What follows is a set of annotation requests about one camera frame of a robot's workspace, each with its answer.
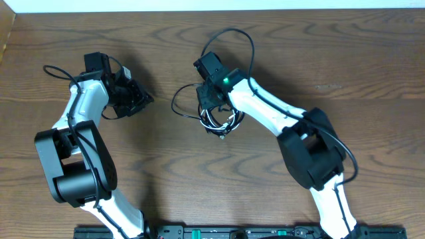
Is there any white usb cable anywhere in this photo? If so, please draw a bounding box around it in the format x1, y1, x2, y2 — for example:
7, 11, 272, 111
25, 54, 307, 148
199, 109, 240, 132

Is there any right camera cable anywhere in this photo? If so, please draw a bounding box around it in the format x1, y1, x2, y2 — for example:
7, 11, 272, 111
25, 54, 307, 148
201, 28, 359, 239

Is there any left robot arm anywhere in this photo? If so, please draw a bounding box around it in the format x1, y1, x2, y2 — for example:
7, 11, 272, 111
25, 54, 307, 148
35, 52, 157, 238

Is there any camera cable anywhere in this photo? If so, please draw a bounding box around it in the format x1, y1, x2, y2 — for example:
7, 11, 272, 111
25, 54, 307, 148
201, 28, 359, 239
42, 64, 130, 239

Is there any left camera cable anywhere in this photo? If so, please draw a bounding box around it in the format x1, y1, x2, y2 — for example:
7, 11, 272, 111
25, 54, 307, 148
42, 64, 130, 239

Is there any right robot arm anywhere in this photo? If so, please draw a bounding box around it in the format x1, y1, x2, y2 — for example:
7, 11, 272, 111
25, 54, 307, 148
193, 52, 357, 238

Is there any black usb cable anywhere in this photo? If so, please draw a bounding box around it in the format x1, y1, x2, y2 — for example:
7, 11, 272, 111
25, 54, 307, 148
171, 82, 246, 139

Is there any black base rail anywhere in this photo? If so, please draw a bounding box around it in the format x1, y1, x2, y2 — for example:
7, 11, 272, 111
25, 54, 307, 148
72, 224, 408, 239

